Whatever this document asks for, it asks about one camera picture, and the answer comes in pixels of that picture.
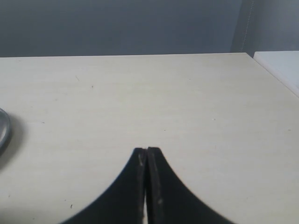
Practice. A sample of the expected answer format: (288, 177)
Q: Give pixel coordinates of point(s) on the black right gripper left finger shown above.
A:
(123, 201)

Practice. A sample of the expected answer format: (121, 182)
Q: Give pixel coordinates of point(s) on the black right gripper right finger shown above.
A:
(168, 200)

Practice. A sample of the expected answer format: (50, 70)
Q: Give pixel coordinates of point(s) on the round steel plate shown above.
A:
(5, 131)

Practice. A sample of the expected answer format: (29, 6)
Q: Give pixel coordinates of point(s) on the white side table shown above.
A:
(283, 65)

